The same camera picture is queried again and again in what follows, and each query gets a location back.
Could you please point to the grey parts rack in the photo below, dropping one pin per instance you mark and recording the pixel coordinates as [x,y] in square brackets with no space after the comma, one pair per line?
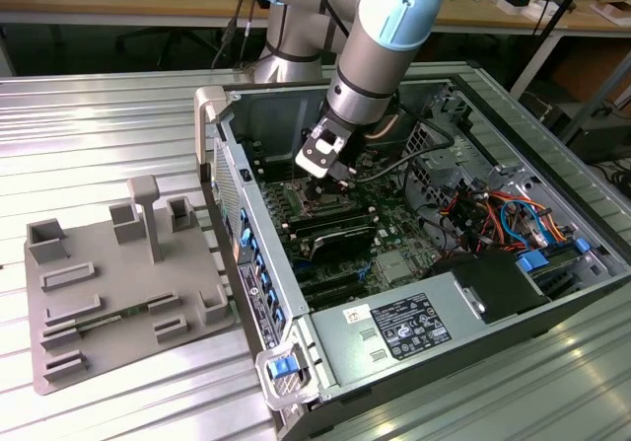
[123,283]

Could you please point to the black expansion card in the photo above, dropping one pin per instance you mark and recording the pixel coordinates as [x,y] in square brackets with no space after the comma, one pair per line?
[345,243]

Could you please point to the CPU socket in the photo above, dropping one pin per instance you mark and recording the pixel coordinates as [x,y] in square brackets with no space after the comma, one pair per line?
[295,189]

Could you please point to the blue case latch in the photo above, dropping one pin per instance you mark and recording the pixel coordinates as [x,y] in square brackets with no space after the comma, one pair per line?
[280,367]

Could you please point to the black expansion slot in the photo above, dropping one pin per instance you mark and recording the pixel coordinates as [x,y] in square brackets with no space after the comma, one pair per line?
[330,280]
[340,295]

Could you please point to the black RAM slot bank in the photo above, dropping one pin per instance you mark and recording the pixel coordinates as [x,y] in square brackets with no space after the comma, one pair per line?
[335,221]
[276,162]

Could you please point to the brown cardboard box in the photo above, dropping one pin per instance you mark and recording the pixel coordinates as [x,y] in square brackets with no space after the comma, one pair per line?
[591,71]

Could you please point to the silver drive cage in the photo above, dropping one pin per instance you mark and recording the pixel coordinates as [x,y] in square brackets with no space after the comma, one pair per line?
[439,174]

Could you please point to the white small box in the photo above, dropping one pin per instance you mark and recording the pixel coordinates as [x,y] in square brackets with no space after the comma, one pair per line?
[535,9]

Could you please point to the cardboard piece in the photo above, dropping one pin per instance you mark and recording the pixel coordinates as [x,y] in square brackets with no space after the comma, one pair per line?
[611,14]

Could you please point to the silver chipset heatsink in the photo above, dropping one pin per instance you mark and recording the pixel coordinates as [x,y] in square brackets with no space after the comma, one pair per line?
[397,268]

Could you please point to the grey power supply unit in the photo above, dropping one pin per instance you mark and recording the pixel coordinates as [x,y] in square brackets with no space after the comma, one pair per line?
[345,357]

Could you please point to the black plastic shroud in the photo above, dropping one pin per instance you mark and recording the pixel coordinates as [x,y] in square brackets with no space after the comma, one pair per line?
[493,288]

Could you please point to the green motherboard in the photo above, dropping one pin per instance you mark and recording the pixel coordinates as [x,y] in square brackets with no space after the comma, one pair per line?
[404,234]

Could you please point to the black office chair base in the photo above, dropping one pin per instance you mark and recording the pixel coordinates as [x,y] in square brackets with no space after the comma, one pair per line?
[170,41]

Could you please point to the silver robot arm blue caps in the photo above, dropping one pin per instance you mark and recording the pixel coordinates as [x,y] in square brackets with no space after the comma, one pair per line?
[370,66]

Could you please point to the open grey PC case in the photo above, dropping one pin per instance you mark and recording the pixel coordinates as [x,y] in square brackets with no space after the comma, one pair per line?
[281,273]

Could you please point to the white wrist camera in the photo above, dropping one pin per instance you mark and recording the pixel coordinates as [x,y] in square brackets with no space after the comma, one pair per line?
[318,157]

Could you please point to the black box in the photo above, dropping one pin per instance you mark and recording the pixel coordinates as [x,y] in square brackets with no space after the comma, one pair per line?
[601,140]

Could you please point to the blue disk carrier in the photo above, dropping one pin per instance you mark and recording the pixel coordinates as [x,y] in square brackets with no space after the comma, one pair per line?
[532,262]

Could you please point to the green RAM stick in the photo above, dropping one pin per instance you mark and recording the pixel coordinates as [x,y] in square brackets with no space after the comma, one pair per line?
[111,317]

